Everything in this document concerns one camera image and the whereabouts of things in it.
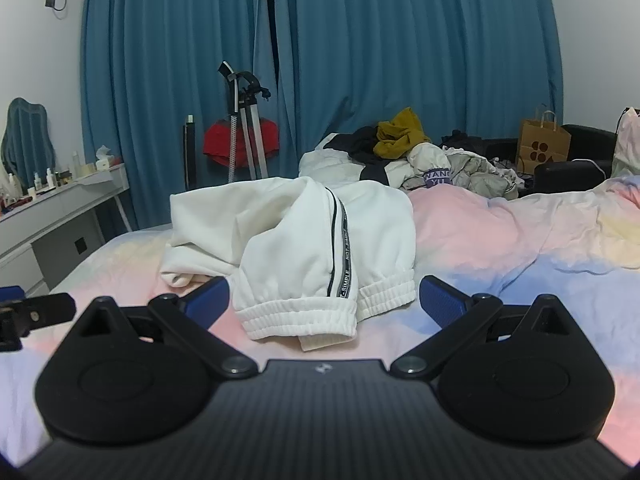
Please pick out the mustard yellow cloth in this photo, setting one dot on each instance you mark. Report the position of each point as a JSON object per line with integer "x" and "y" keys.
{"x": 397, "y": 132}

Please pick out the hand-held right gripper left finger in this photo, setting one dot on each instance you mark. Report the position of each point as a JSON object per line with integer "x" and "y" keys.
{"x": 207, "y": 297}

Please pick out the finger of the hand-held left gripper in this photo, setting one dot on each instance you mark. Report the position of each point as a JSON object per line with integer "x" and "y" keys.
{"x": 50, "y": 308}

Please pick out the pile of clothes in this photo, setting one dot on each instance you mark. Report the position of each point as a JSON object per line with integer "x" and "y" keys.
{"x": 365, "y": 142}

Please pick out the pink fabric bag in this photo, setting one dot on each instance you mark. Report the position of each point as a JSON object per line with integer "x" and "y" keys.
{"x": 629, "y": 140}

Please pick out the white and black jacket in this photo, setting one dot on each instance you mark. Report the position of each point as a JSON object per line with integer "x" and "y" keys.
{"x": 330, "y": 165}

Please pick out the red cloth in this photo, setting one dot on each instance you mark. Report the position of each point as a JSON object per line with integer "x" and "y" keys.
{"x": 262, "y": 140}

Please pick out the tissue box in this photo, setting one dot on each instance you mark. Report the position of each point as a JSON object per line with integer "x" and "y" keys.
{"x": 95, "y": 167}

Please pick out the silver tripod stand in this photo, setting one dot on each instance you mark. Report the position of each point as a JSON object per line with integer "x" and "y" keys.
{"x": 250, "y": 125}

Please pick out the white striped pants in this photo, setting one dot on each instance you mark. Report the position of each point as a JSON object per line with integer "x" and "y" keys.
{"x": 295, "y": 260}

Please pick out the tall clear bottle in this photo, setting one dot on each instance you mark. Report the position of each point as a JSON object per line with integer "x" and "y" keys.
{"x": 75, "y": 162}

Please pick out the white dressing table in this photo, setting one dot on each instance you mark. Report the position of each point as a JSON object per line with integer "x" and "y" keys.
{"x": 60, "y": 210}

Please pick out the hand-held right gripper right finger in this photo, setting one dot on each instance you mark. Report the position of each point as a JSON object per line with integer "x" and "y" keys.
{"x": 440, "y": 300}

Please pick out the brown paper bag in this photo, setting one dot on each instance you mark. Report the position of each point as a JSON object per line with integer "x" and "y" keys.
{"x": 542, "y": 145}

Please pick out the pastel bed blanket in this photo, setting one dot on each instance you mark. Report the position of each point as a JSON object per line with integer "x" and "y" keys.
{"x": 500, "y": 240}

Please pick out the blue curtain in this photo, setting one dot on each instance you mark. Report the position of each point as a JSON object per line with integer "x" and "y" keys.
{"x": 410, "y": 45}
{"x": 175, "y": 60}

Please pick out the dark garment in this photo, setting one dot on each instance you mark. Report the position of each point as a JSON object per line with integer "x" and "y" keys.
{"x": 457, "y": 138}

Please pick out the black wall outlet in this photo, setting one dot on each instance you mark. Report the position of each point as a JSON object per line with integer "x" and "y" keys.
{"x": 80, "y": 246}

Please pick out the black armchair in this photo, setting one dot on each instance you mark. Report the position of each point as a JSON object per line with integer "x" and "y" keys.
{"x": 585, "y": 155}

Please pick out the grey jacket with purple label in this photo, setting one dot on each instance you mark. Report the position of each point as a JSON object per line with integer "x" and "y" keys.
{"x": 465, "y": 170}

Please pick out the white bottle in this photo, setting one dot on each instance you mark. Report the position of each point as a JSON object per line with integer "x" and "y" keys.
{"x": 10, "y": 184}
{"x": 37, "y": 181}
{"x": 50, "y": 177}

